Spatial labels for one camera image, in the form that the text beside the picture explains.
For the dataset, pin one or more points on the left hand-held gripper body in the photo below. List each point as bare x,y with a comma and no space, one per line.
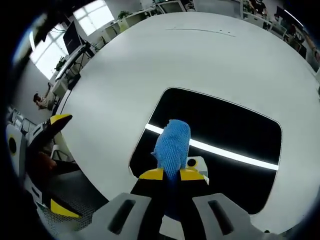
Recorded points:
15,147

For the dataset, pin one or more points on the blue cleaning cloth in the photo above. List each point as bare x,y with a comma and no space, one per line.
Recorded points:
173,147

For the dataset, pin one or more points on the small green potted plant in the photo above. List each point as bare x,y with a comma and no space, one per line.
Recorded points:
60,63

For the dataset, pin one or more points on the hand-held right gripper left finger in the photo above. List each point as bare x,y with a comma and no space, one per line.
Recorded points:
125,212

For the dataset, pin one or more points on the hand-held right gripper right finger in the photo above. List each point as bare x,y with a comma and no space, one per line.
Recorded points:
220,215

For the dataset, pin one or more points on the person's left hand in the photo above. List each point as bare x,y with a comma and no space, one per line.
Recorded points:
45,160

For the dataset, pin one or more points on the black computer monitor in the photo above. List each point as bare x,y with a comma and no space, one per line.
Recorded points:
72,37

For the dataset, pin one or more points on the grey mesh office chair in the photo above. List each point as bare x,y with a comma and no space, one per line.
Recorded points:
72,197

